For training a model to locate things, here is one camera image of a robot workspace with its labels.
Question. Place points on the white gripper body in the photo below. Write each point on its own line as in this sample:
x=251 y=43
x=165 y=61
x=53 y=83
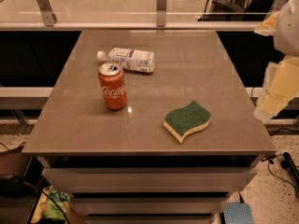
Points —
x=288 y=32

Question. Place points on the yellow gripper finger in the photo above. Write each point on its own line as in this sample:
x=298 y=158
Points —
x=280 y=85
x=268 y=26

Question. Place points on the red Coca-Cola can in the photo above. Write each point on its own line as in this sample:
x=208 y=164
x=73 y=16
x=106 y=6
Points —
x=113 y=87

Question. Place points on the black power strip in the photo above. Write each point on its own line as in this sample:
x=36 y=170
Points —
x=289 y=164

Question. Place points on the green and yellow sponge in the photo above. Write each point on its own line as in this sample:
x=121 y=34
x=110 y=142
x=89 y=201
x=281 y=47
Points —
x=187 y=120

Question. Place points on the clear plastic water bottle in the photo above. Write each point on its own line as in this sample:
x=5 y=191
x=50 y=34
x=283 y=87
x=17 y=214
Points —
x=130 y=59

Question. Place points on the blue perforated box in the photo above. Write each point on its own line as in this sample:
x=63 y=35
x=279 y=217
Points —
x=237 y=213

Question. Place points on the grey drawer cabinet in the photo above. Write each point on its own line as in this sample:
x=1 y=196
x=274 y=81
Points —
x=125 y=166

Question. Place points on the green snack bag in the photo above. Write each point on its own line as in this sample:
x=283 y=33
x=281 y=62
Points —
x=52 y=207

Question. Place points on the metal railing bracket middle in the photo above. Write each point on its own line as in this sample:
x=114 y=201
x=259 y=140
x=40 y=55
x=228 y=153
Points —
x=161 y=12

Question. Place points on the metal railing bracket left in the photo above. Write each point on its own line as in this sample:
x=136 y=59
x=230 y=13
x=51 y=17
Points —
x=47 y=13

